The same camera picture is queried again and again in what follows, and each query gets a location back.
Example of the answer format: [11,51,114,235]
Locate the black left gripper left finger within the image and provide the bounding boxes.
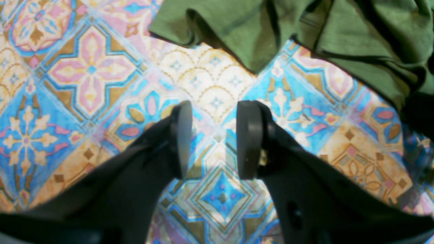
[0,101,193,244]

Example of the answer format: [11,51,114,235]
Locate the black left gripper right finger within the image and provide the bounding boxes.
[237,100,433,244]

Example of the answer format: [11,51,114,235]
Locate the green t-shirt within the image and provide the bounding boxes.
[149,0,433,139]

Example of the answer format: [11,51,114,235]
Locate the patterned tablecloth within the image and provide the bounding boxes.
[0,0,433,244]

